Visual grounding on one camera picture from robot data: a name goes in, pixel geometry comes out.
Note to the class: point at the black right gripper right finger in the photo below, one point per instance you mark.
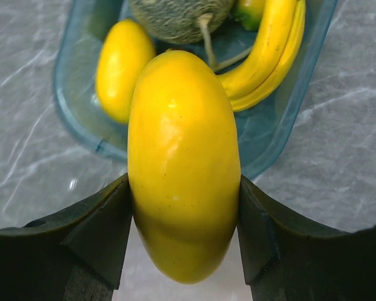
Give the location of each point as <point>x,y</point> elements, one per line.
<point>287,256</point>

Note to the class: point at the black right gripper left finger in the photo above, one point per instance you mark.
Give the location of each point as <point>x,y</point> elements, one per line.
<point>74,254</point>

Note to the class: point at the yellow mango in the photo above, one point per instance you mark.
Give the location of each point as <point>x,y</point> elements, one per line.
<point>183,166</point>
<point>127,49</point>

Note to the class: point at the yellow banana bunch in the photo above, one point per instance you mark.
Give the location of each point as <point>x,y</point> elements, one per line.
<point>276,24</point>

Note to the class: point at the green netted melon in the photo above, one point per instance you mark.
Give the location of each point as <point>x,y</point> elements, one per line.
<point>182,21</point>

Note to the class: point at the teal plastic fruit tray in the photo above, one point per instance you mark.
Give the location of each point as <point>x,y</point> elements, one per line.
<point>262,130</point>

